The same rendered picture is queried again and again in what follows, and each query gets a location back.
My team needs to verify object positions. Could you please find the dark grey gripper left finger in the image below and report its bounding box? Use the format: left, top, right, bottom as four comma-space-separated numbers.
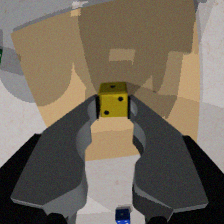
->
0, 94, 100, 224

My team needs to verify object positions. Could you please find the yellow die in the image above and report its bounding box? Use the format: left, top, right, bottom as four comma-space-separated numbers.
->
98, 82, 128, 118

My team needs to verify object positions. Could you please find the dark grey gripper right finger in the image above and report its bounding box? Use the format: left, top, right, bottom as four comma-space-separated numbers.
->
127, 95, 224, 224

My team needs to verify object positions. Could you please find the blue die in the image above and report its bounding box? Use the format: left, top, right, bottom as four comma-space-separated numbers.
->
115, 209, 130, 224

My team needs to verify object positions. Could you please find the tan flat mat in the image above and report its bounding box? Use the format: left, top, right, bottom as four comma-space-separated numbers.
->
10, 0, 200, 161

